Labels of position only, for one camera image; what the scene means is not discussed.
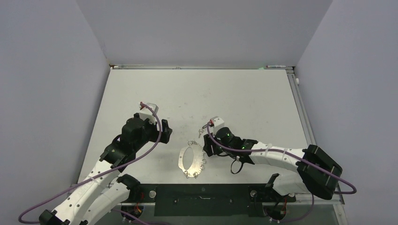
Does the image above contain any small key with black tag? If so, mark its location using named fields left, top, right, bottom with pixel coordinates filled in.
left=198, top=124, right=208, bottom=138

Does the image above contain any large silver keyring with keys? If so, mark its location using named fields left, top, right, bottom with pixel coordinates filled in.
left=178, top=141, right=206, bottom=179

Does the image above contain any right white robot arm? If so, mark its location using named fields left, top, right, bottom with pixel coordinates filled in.
left=199, top=127, right=343, bottom=201

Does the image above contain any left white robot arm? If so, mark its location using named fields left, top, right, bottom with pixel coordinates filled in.
left=39, top=112, right=172, bottom=225

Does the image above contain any red white marker pen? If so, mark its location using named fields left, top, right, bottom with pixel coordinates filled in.
left=266, top=65, right=287, bottom=69

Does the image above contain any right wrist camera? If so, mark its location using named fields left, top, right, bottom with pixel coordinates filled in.
left=209, top=116, right=225, bottom=135

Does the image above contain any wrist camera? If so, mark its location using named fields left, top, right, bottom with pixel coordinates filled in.
left=138, top=102, right=159, bottom=125
left=209, top=116, right=225, bottom=135

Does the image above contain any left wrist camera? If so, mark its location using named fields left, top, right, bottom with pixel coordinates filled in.
left=138, top=102, right=159, bottom=125

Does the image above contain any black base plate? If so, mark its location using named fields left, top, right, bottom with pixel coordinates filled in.
left=121, top=184, right=296, bottom=217

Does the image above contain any aluminium frame rail back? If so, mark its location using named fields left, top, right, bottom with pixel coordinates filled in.
left=110, top=65, right=294, bottom=70

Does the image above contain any aluminium frame rail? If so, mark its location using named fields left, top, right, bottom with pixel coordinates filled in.
left=67, top=182, right=345, bottom=206
left=110, top=65, right=294, bottom=70
left=286, top=69, right=317, bottom=145

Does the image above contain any aluminium frame rail right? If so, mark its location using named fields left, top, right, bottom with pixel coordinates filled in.
left=286, top=69, right=317, bottom=145

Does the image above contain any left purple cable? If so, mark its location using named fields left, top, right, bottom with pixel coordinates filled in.
left=18, top=102, right=163, bottom=225

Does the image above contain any purple cable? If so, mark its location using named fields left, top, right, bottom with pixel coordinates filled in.
left=18, top=102, right=163, bottom=225
left=206, top=122, right=357, bottom=223

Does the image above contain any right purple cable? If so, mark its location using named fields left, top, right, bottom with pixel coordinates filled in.
left=206, top=122, right=357, bottom=223

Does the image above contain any aluminium frame rail front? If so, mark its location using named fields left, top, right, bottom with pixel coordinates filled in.
left=67, top=182, right=345, bottom=206

